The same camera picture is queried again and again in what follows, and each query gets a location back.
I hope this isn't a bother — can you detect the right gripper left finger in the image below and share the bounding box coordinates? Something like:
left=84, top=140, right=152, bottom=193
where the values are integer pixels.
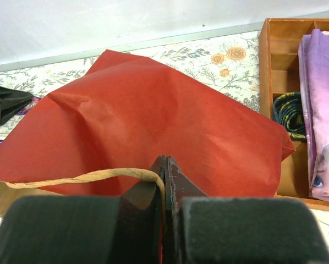
left=0, top=155, right=167, bottom=264

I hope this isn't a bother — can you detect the wooden tray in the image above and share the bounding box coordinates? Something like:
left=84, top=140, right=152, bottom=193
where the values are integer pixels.
left=259, top=18, right=329, bottom=211

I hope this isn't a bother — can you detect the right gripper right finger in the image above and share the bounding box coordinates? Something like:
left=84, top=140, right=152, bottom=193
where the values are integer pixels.
left=164, top=156, right=329, bottom=263

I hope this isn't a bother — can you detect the purple chocolate bar wrapper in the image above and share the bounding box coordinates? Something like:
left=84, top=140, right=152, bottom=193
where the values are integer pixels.
left=0, top=96, right=41, bottom=144

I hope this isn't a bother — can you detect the dark rolled tape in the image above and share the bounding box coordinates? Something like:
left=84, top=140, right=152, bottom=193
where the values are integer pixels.
left=272, top=92, right=306, bottom=142

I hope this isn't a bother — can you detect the red paper bag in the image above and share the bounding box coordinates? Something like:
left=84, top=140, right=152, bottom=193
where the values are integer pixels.
left=0, top=50, right=294, bottom=214

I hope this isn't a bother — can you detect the purple Frozen bag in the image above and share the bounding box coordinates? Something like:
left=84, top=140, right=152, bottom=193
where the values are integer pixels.
left=298, top=29, right=329, bottom=202

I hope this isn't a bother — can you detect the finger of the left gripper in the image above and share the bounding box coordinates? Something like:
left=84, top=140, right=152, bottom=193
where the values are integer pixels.
left=0, top=86, right=33, bottom=101
left=0, top=97, right=32, bottom=124

